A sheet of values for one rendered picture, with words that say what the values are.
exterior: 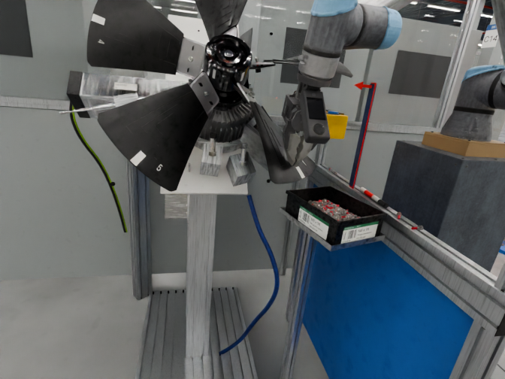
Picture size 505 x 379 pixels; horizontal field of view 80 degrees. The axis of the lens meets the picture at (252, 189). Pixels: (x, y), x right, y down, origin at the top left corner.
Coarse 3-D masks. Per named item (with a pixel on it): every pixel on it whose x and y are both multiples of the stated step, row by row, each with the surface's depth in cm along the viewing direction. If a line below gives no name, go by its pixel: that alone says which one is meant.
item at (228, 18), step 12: (204, 0) 91; (216, 0) 89; (228, 0) 86; (240, 0) 84; (204, 12) 91; (216, 12) 88; (228, 12) 84; (240, 12) 83; (204, 24) 90; (216, 24) 87; (228, 24) 83
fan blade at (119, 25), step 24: (120, 0) 75; (144, 0) 75; (96, 24) 76; (120, 24) 76; (144, 24) 76; (168, 24) 76; (96, 48) 77; (120, 48) 78; (144, 48) 78; (168, 48) 78; (168, 72) 81
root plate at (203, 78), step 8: (200, 80) 75; (208, 80) 77; (192, 88) 73; (200, 88) 75; (208, 88) 77; (200, 96) 76; (208, 96) 78; (216, 96) 80; (208, 104) 78; (216, 104) 81; (208, 112) 79
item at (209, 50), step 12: (216, 36) 75; (228, 36) 76; (204, 48) 74; (216, 48) 74; (228, 48) 76; (240, 48) 77; (204, 60) 75; (216, 60) 74; (228, 60) 75; (240, 60) 75; (204, 72) 78; (216, 72) 74; (228, 72) 73; (240, 72) 74; (216, 84) 77; (228, 84) 77; (228, 96) 83; (240, 96) 84
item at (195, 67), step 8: (184, 40) 77; (184, 48) 78; (200, 48) 78; (184, 56) 79; (192, 56) 79; (200, 56) 79; (184, 64) 80; (192, 64) 80; (200, 64) 80; (184, 72) 81; (192, 72) 81; (200, 72) 81
